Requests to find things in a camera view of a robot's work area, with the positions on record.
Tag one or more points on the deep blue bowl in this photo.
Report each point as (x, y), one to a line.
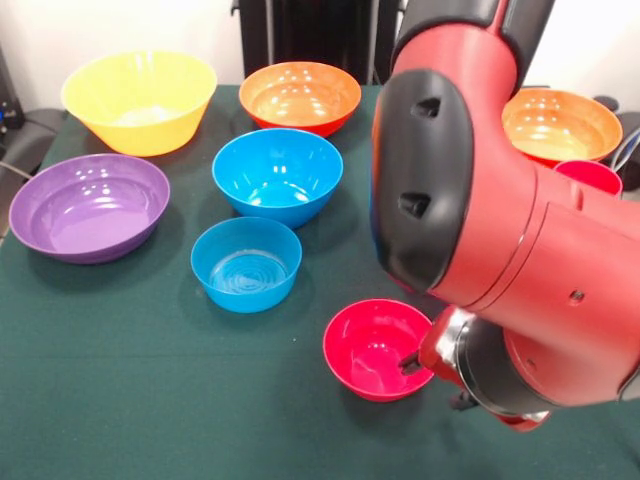
(275, 185)

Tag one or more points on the dark grey object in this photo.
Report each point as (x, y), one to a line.
(627, 125)

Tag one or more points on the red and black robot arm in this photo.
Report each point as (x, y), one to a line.
(500, 210)

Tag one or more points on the black device box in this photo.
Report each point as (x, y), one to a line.
(9, 105)

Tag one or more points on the grey padded seat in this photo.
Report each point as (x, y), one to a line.
(35, 132)

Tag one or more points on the purple bowl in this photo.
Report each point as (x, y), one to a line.
(85, 220)

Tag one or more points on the small red bowl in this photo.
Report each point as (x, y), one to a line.
(370, 360)

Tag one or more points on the large yellow bowl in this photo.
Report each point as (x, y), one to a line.
(150, 132)

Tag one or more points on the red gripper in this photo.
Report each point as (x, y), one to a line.
(437, 355)

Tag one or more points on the dark green table cloth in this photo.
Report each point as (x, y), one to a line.
(200, 410)

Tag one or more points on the small flat-bottomed blue bowl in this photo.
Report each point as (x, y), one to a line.
(245, 280)

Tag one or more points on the orange bowl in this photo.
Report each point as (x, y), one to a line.
(565, 130)
(300, 107)

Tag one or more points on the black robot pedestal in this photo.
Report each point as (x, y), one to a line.
(320, 35)

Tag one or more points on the red cup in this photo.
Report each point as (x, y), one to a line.
(595, 175)

